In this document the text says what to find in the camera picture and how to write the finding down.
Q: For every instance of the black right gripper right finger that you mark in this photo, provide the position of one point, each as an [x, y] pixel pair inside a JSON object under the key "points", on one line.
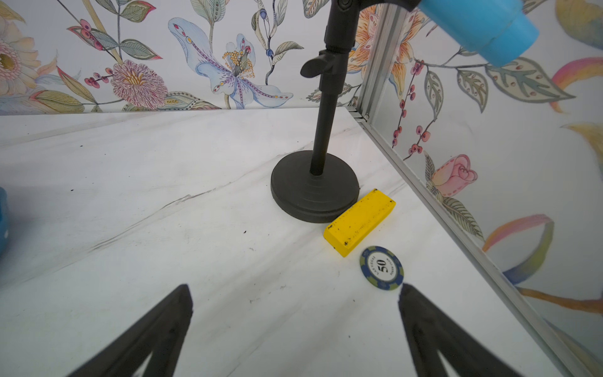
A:
{"points": [[433, 337]]}

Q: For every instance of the black microphone stand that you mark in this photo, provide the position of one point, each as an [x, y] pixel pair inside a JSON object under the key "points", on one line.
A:
{"points": [[315, 186]]}

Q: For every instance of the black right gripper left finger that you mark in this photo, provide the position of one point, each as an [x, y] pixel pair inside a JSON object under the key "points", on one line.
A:
{"points": [[155, 340]]}

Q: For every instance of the blue toy microphone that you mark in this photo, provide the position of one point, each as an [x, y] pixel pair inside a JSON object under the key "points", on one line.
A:
{"points": [[497, 30]]}

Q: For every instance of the yellow toy block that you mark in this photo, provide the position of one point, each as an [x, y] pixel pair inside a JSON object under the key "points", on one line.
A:
{"points": [[348, 230]]}

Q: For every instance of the small round black disc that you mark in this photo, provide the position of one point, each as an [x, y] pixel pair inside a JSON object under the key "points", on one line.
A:
{"points": [[382, 268]]}

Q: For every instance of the blue polka dot plate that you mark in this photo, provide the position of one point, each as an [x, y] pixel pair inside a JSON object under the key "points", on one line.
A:
{"points": [[4, 223]]}

